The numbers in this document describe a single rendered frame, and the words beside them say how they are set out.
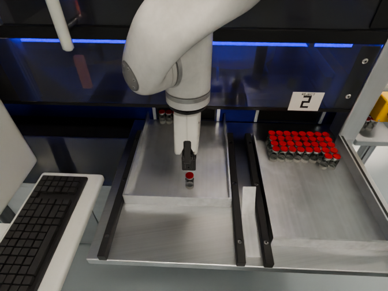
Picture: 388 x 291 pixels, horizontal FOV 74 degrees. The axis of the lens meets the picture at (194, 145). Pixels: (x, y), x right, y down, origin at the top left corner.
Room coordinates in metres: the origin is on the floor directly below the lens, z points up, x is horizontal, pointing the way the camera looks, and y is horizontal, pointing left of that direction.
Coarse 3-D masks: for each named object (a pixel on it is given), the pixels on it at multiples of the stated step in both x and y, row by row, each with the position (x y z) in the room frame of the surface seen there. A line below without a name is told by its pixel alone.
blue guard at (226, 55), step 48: (0, 48) 0.64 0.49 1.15; (48, 48) 0.63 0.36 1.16; (96, 48) 0.63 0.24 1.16; (240, 48) 0.61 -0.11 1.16; (288, 48) 0.61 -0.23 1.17; (336, 48) 0.60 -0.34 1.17; (0, 96) 0.64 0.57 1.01; (48, 96) 0.63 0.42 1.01; (96, 96) 0.63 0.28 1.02; (144, 96) 0.62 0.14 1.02; (240, 96) 0.61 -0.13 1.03; (288, 96) 0.60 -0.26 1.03; (336, 96) 0.60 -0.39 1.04
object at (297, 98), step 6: (294, 96) 0.60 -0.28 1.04; (300, 96) 0.60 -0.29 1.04; (312, 96) 0.60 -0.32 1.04; (318, 96) 0.60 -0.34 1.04; (294, 102) 0.60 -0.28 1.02; (300, 102) 0.60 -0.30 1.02; (312, 102) 0.60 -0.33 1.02; (318, 102) 0.60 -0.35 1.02; (288, 108) 0.60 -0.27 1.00; (294, 108) 0.60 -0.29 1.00; (300, 108) 0.60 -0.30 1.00; (306, 108) 0.60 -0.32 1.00; (312, 108) 0.60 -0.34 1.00; (318, 108) 0.60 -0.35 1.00
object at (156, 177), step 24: (144, 144) 0.57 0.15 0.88; (168, 144) 0.57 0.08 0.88; (216, 144) 0.57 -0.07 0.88; (144, 168) 0.48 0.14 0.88; (168, 168) 0.48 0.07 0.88; (216, 168) 0.48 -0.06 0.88; (144, 192) 0.39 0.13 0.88; (168, 192) 0.39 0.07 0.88; (192, 192) 0.39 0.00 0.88; (216, 192) 0.39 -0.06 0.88
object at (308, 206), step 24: (264, 144) 0.57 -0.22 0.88; (336, 144) 0.57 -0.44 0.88; (264, 168) 0.48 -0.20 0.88; (288, 168) 0.48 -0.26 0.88; (312, 168) 0.48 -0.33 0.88; (336, 168) 0.48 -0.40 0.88; (264, 192) 0.37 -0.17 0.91; (288, 192) 0.39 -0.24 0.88; (312, 192) 0.39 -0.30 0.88; (336, 192) 0.39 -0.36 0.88; (360, 192) 0.39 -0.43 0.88; (288, 216) 0.33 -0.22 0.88; (312, 216) 0.33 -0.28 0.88; (336, 216) 0.33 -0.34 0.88; (360, 216) 0.33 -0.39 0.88; (384, 216) 0.31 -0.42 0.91; (288, 240) 0.25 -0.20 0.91; (312, 240) 0.25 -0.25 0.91; (336, 240) 0.25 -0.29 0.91; (360, 240) 0.25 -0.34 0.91; (384, 240) 0.27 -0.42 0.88
